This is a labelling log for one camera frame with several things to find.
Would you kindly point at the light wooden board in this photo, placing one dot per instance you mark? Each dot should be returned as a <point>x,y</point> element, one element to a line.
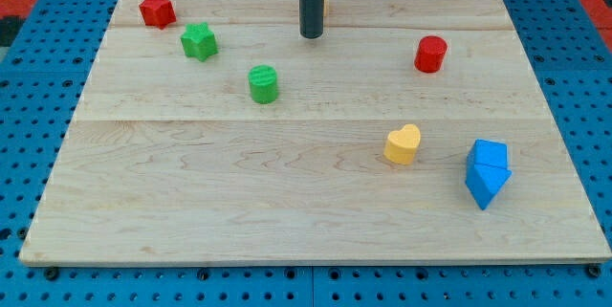
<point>168,162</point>

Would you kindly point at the green cylinder block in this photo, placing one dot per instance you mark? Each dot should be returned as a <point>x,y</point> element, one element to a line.
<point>263,84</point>

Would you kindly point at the yellow heart block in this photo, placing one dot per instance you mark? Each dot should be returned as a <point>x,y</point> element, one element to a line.
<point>401,145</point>

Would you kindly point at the green star block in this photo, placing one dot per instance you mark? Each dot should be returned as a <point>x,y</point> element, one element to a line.
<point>199,41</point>

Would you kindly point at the red cylinder block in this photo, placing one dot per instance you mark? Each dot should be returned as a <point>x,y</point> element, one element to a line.
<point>430,55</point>

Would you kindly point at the blue cube block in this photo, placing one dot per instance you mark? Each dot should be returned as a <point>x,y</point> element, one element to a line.
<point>485,152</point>

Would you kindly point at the blue triangular prism block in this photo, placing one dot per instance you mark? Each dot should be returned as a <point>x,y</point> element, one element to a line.
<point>484,182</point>

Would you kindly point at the red star block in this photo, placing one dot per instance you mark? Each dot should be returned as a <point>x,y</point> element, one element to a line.
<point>157,13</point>

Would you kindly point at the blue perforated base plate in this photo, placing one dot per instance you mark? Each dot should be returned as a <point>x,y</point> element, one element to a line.
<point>41,80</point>

